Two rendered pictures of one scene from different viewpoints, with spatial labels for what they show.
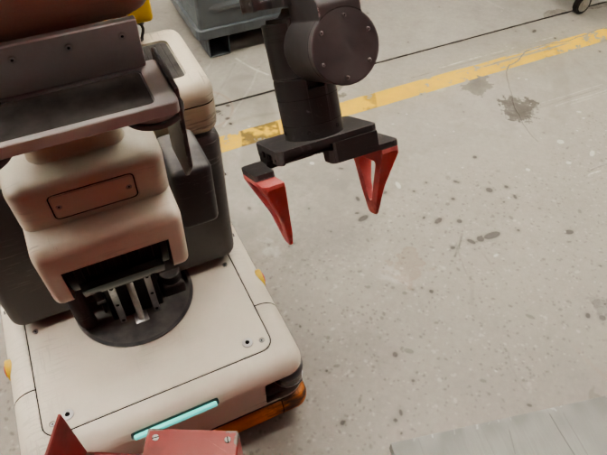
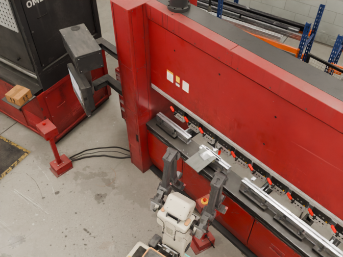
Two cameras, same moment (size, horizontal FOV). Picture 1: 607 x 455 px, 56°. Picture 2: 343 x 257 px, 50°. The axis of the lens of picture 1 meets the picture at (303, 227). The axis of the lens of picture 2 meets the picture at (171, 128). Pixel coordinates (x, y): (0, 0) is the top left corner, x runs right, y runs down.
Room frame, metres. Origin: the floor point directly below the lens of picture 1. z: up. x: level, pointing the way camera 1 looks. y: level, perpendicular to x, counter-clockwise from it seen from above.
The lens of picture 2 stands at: (1.46, 1.60, 3.86)
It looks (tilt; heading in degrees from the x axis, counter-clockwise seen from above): 47 degrees down; 239
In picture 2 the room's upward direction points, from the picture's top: straight up
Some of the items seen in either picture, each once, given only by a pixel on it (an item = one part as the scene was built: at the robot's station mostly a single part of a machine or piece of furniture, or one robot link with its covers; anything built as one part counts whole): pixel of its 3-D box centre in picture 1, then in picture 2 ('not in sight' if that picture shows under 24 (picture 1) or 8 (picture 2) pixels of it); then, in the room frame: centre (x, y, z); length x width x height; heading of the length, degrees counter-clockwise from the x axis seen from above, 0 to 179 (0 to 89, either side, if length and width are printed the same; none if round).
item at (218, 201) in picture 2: not in sight; (218, 191); (0.32, 0.41, 1.40); 0.11 x 0.06 x 0.43; 115
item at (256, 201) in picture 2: not in sight; (253, 198); (-0.16, 0.39, 0.89); 0.30 x 0.05 x 0.03; 102
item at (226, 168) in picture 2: not in sight; (214, 159); (-0.09, -0.16, 0.92); 0.39 x 0.06 x 0.10; 102
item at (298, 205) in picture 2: not in sight; (300, 199); (-0.29, 0.74, 1.26); 0.15 x 0.09 x 0.17; 102
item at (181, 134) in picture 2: not in sight; (173, 127); (0.03, -0.75, 0.92); 0.50 x 0.06 x 0.10; 102
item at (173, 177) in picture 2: not in sight; (173, 166); (0.50, 0.02, 1.40); 0.11 x 0.06 x 0.43; 115
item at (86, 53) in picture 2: not in sight; (87, 74); (0.70, -1.34, 1.53); 0.51 x 0.25 x 0.85; 87
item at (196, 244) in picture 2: not in sight; (200, 239); (0.23, 0.17, 0.06); 0.25 x 0.20 x 0.12; 178
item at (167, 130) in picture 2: not in sight; (166, 129); (0.10, -0.79, 0.89); 0.30 x 0.05 x 0.03; 102
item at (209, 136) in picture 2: not in sight; (211, 133); (-0.08, -0.24, 1.26); 0.15 x 0.09 x 0.17; 102
